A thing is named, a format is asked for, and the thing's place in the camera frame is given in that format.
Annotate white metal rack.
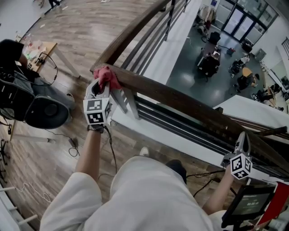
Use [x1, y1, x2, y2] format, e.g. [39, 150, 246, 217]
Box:
[0, 186, 38, 231]

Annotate round orange rug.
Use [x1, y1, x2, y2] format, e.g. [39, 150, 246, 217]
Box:
[242, 67, 254, 79]

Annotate person's black trousers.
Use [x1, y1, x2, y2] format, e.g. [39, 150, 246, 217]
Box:
[165, 159, 187, 184]

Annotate glass entrance doors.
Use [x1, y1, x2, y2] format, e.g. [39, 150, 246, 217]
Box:
[221, 0, 280, 44]

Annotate person's white shirt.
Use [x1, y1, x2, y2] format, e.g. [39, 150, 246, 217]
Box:
[39, 155, 229, 231]

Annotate black office chair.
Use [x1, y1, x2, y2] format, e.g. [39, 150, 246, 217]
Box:
[0, 139, 11, 179]

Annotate white floor cable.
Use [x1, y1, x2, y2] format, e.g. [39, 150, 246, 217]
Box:
[13, 181, 53, 204]

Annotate gray rectangular table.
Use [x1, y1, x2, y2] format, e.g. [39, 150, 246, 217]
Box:
[198, 42, 221, 69]

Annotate light wooden table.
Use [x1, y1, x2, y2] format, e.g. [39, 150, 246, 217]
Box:
[17, 40, 81, 79]

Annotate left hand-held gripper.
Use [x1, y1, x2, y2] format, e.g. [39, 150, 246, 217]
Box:
[83, 78, 118, 126]

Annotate pile of clear plastic items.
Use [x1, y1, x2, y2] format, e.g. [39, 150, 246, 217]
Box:
[22, 33, 47, 62]

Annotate person's right forearm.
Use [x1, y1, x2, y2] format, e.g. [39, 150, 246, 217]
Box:
[202, 170, 235, 215]

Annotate person's left forearm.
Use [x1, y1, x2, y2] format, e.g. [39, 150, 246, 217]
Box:
[75, 129, 102, 179]

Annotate black floor cable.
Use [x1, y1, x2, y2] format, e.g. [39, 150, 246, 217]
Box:
[44, 128, 81, 158]

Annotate gray tall bin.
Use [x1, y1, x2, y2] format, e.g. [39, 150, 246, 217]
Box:
[256, 48, 267, 61]

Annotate white staircase balustrade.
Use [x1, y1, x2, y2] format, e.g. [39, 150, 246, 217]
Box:
[213, 94, 289, 129]

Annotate black tether cable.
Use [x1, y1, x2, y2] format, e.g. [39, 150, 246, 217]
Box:
[98, 126, 118, 181]
[186, 169, 237, 197]

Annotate white coats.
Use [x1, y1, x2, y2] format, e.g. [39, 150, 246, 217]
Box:
[196, 5, 218, 35]

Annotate red panel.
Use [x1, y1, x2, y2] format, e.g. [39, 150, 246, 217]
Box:
[255, 181, 289, 226]

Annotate black monitor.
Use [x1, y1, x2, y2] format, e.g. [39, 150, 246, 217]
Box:
[221, 184, 278, 228]

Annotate dark wrist strap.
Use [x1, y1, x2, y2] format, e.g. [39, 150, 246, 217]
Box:
[87, 124, 105, 134]

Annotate dark wooden handrail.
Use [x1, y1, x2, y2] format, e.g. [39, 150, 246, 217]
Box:
[89, 0, 289, 179]

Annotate black monitor stand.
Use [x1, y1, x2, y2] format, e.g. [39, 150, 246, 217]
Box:
[222, 221, 245, 231]

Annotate black metal balcony railing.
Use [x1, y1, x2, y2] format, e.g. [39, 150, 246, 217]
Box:
[281, 37, 289, 60]

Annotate black backpack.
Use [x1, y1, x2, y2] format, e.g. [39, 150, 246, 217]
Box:
[0, 72, 36, 122]

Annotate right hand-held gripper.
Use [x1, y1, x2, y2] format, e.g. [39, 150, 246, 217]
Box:
[222, 131, 253, 180]

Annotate pink cloth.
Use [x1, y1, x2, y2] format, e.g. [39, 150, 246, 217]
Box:
[93, 65, 122, 91]

